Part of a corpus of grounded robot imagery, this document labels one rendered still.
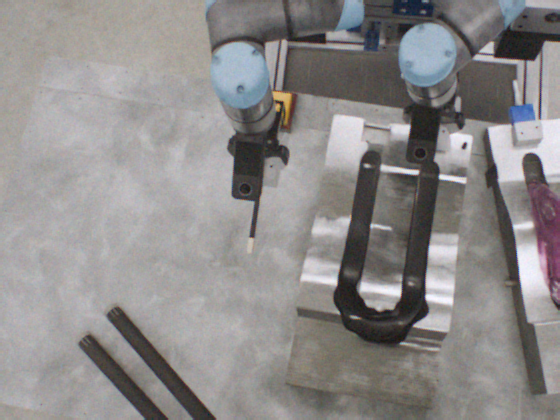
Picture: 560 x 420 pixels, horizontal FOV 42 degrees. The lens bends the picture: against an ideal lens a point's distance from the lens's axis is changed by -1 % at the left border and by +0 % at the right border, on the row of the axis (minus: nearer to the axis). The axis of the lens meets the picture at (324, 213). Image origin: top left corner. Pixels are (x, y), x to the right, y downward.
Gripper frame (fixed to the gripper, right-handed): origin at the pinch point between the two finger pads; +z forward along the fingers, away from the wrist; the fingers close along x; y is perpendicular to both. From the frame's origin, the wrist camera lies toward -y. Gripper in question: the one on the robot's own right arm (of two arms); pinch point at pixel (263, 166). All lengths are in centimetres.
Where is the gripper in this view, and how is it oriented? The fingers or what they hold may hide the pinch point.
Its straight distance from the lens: 130.1
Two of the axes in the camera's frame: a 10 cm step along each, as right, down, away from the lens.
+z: 0.3, 2.5, 9.7
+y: 1.8, -9.5, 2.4
